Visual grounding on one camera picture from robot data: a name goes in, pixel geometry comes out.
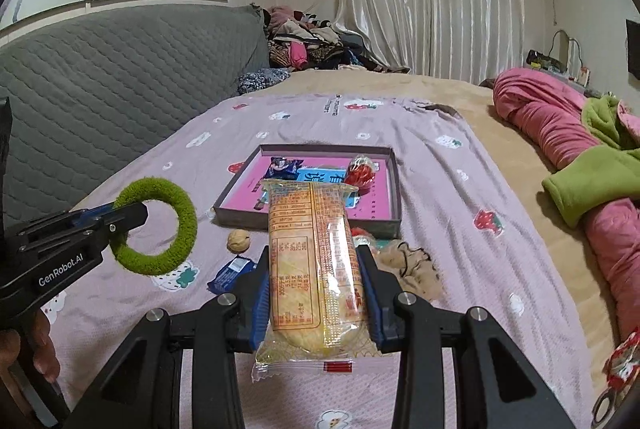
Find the person's left hand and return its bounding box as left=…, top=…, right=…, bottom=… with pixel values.
left=0, top=309, right=62, bottom=410

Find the walnut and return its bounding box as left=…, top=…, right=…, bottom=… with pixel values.
left=227, top=230, right=251, bottom=254

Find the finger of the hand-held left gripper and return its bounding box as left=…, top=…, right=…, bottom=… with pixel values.
left=30, top=203, right=118, bottom=230
left=17, top=200, right=149, bottom=256

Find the white arched frame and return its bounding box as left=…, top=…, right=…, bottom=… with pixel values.
left=550, top=29, right=583, bottom=75

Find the grey looped metal object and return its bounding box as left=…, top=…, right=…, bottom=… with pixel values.
left=592, top=386, right=626, bottom=427

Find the purple strawberry-print blanket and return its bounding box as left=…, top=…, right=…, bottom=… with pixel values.
left=40, top=92, right=596, bottom=429

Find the green fluffy ring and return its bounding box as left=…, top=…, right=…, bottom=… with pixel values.
left=109, top=178, right=198, bottom=275

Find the blue white-label cookie packet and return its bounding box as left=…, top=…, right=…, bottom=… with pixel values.
left=206, top=256, right=256, bottom=295

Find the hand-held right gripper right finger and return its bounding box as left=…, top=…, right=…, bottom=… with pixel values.
left=355, top=245, right=578, bottom=429

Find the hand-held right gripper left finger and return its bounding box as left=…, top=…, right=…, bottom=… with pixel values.
left=62, top=245, right=273, bottom=429

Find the egg-shaped candy capsule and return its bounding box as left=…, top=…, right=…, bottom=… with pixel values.
left=350, top=226, right=373, bottom=250
left=346, top=154, right=376, bottom=190

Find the black television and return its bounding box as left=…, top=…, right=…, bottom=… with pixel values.
left=625, top=19, right=640, bottom=77

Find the red white patterned packet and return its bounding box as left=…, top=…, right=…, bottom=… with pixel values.
left=602, top=331, right=640, bottom=390

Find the dark bag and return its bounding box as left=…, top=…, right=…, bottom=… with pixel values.
left=525, top=49, right=556, bottom=70

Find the yellow cracker packet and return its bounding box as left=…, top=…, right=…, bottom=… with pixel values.
left=251, top=179, right=378, bottom=385

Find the grey quilted headboard cover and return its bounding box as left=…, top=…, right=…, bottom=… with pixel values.
left=0, top=4, right=271, bottom=230

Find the blue pink cookie packet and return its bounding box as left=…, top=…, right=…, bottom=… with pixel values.
left=269, top=156, right=306, bottom=182

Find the blue floral cloth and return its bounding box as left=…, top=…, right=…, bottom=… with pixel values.
left=236, top=66, right=291, bottom=95

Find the green fleece blanket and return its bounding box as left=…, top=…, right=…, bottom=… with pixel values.
left=542, top=94, right=640, bottom=230

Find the dark cardboard box tray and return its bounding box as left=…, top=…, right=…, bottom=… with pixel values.
left=212, top=144, right=403, bottom=240

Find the pile of clothes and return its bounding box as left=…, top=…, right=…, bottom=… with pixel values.
left=262, top=5, right=411, bottom=75

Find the pink quilt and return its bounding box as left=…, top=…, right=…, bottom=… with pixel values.
left=492, top=68, right=640, bottom=340

